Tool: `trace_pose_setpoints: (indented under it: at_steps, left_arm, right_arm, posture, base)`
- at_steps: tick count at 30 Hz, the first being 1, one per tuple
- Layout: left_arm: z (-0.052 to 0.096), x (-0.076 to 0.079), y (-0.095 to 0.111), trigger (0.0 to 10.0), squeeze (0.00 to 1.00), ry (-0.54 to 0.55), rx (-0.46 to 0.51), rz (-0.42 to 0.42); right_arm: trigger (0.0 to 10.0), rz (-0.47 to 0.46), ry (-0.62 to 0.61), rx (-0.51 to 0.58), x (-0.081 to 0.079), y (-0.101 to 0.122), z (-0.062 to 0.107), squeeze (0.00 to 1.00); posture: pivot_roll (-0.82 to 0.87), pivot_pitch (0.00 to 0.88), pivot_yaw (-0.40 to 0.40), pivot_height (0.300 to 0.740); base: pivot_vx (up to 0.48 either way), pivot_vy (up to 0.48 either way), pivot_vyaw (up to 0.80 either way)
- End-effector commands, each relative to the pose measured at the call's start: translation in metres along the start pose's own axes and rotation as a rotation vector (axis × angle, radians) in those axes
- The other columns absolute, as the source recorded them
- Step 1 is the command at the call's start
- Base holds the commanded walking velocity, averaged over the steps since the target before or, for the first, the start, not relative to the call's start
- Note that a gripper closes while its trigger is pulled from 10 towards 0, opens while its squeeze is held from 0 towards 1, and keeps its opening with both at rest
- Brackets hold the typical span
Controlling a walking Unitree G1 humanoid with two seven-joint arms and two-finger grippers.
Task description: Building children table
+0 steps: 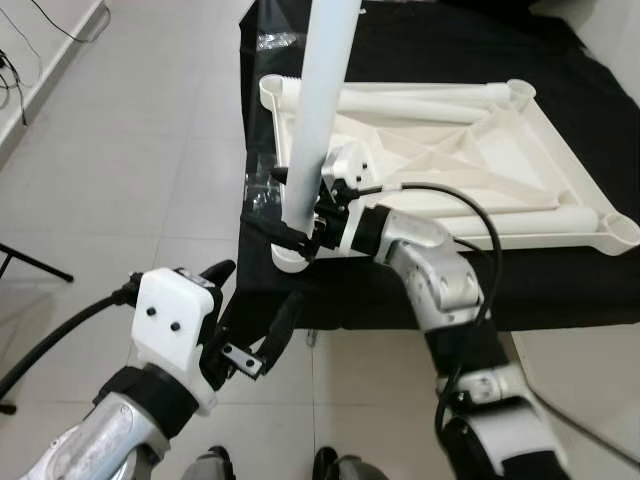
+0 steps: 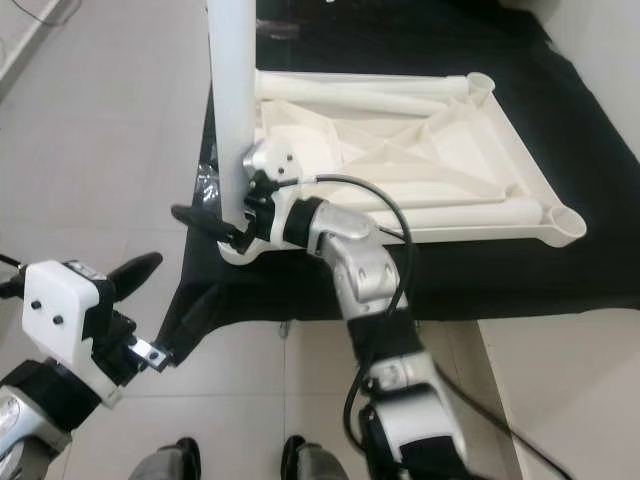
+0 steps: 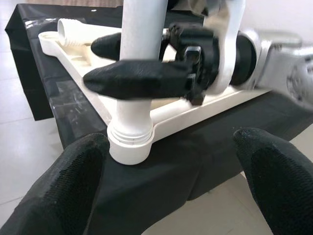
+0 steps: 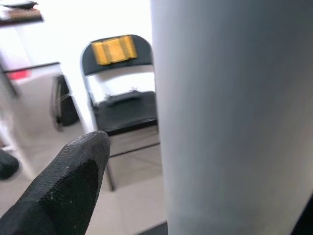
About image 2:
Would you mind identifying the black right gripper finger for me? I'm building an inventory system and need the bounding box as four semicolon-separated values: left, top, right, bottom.
170;203;249;249

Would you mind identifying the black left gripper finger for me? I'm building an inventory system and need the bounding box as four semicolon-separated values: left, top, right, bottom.
158;282;221;366
110;251;164;301

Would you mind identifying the silver robot left leg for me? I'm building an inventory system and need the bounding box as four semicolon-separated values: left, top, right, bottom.
130;447;189;480

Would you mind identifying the silver robot leg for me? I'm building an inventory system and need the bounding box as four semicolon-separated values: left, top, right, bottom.
130;447;189;480
298;445;353;480

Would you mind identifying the black robot right foot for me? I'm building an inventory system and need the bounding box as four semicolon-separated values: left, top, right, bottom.
280;436;307;480

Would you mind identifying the silver robot right leg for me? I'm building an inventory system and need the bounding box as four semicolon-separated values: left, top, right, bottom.
298;445;353;480

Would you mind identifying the black table cloth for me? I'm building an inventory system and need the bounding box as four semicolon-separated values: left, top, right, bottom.
160;0;640;336

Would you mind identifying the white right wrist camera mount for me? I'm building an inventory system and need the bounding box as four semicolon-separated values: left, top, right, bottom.
245;135;306;246

